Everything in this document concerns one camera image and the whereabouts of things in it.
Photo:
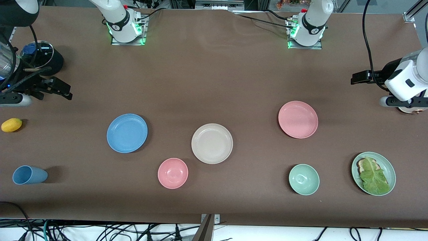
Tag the grey metal frame device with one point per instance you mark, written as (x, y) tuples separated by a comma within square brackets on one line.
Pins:
[(219, 4)]

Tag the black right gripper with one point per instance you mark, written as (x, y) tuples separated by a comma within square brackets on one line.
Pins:
[(29, 84)]

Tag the aluminium profile bar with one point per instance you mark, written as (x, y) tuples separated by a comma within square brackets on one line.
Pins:
[(409, 16)]

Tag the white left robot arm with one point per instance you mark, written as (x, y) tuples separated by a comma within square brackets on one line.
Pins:
[(312, 20)]

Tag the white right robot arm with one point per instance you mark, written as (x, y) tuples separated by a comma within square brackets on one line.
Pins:
[(117, 20)]

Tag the beige toaster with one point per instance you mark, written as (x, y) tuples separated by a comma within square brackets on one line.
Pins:
[(413, 109)]

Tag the pink plate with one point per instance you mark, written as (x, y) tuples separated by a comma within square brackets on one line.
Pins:
[(298, 119)]

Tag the orange artificial flowers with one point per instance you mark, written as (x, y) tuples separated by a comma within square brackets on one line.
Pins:
[(291, 2)]

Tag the blue plastic cup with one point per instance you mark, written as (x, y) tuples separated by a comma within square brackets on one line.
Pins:
[(29, 175)]

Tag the small green bowl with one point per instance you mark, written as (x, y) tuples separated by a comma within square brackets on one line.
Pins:
[(304, 179)]

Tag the green lettuce leaf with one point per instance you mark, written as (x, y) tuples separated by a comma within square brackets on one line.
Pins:
[(374, 177)]

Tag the metal table bracket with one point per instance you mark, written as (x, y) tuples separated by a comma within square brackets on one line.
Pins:
[(209, 222)]

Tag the beige plate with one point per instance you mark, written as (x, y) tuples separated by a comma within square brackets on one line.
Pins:
[(212, 144)]

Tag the glass lid blue knob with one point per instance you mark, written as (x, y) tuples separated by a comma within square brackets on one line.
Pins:
[(43, 55)]

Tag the green plate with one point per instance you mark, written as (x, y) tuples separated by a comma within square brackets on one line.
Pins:
[(389, 167)]

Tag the brown table cloth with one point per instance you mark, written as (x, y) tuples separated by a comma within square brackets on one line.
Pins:
[(214, 83)]

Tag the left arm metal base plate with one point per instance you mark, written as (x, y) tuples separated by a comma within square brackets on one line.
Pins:
[(306, 47)]

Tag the small pink bowl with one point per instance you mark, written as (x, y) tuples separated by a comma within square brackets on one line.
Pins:
[(173, 173)]

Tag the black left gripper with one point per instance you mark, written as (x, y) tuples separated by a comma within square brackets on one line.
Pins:
[(390, 70)]

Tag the toasted bread slice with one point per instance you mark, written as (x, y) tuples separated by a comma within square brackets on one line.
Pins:
[(361, 164)]

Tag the blue plate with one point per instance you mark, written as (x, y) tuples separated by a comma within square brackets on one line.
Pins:
[(127, 133)]

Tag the yellow lemon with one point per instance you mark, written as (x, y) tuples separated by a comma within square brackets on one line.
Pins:
[(11, 125)]

